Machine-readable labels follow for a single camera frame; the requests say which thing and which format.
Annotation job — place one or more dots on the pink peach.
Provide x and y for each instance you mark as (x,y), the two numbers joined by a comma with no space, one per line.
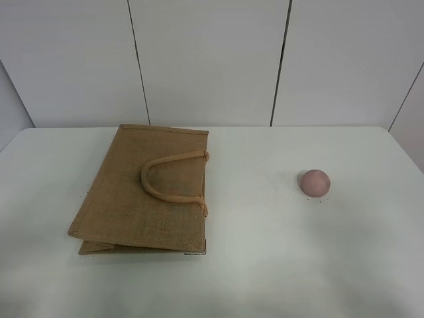
(313,183)

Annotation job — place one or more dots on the brown linen tote bag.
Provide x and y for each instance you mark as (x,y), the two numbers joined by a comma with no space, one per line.
(148,195)

